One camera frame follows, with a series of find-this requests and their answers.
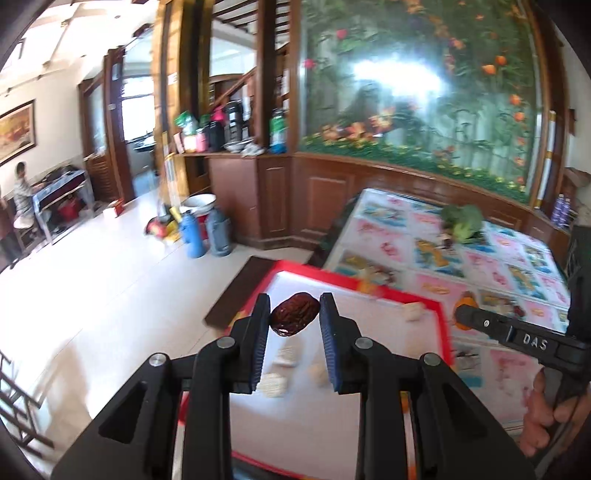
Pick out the green soda bottle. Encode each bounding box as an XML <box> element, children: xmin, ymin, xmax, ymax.
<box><xmin>270</xmin><ymin>108</ymin><xmax>287</xmax><ymax>154</ymax></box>

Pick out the small side table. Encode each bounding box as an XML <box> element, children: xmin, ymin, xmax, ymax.
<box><xmin>32</xmin><ymin>169</ymin><xmax>95</xmax><ymax>245</ymax></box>

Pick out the purple spray bottle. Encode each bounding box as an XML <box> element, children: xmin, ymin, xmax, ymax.
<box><xmin>558</xmin><ymin>196</ymin><xmax>571</xmax><ymax>228</ymax></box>
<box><xmin>551</xmin><ymin>193</ymin><xmax>564</xmax><ymax>227</ymax></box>

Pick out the framed painting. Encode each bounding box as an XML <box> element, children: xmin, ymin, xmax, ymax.
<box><xmin>0</xmin><ymin>99</ymin><xmax>37</xmax><ymax>166</ymax></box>

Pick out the dark red date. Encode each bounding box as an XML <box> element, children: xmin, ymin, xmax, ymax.
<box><xmin>269</xmin><ymin>292</ymin><xmax>321</xmax><ymax>337</ymax></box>

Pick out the green leafy vegetable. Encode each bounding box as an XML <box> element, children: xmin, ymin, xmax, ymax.
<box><xmin>440</xmin><ymin>204</ymin><xmax>484</xmax><ymax>244</ymax></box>

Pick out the orange tangerine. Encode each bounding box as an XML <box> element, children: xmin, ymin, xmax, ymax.
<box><xmin>453</xmin><ymin>291</ymin><xmax>479</xmax><ymax>331</ymax></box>

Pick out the grey thermos flask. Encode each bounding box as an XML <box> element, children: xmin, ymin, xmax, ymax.
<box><xmin>205</xmin><ymin>207</ymin><xmax>231</xmax><ymax>257</ymax></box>

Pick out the blue thermos flask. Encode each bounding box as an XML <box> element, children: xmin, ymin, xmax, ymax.
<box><xmin>179</xmin><ymin>212</ymin><xmax>205</xmax><ymax>258</ymax></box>

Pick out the fruit pattern tablecloth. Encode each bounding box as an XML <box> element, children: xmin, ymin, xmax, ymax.
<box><xmin>318</xmin><ymin>189</ymin><xmax>570</xmax><ymax>434</ymax></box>

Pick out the beige cake piece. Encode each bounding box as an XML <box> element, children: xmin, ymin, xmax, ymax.
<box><xmin>257</xmin><ymin>372</ymin><xmax>290</xmax><ymax>398</ymax></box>
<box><xmin>308</xmin><ymin>362</ymin><xmax>329</xmax><ymax>388</ymax></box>
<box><xmin>401</xmin><ymin>302</ymin><xmax>426</xmax><ymax>322</ymax></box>
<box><xmin>273</xmin><ymin>339</ymin><xmax>303</xmax><ymax>368</ymax></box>

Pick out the white basin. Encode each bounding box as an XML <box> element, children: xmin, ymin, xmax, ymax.
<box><xmin>180</xmin><ymin>193</ymin><xmax>216</xmax><ymax>216</ymax></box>

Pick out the flower bamboo glass panel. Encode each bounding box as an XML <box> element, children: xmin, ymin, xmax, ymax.
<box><xmin>298</xmin><ymin>0</ymin><xmax>543</xmax><ymax>203</ymax></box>

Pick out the seated person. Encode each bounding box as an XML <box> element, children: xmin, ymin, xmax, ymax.
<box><xmin>13</xmin><ymin>162</ymin><xmax>45</xmax><ymax>220</ymax></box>

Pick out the person's right hand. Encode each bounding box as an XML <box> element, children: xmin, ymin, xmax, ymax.
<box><xmin>520</xmin><ymin>369</ymin><xmax>590</xmax><ymax>457</ymax></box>

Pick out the black kettle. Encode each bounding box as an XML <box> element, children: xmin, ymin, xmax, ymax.
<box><xmin>223</xmin><ymin>101</ymin><xmax>243</xmax><ymax>142</ymax></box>

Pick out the dark floor mat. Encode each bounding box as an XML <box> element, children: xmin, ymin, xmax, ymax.
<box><xmin>204</xmin><ymin>256</ymin><xmax>276</xmax><ymax>331</ymax></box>

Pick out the red white shallow box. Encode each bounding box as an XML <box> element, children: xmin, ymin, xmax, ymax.
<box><xmin>205</xmin><ymin>257</ymin><xmax>451</xmax><ymax>479</ymax></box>

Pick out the small nuts pile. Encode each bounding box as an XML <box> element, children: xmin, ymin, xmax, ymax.
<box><xmin>440</xmin><ymin>232</ymin><xmax>455</xmax><ymax>250</ymax></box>

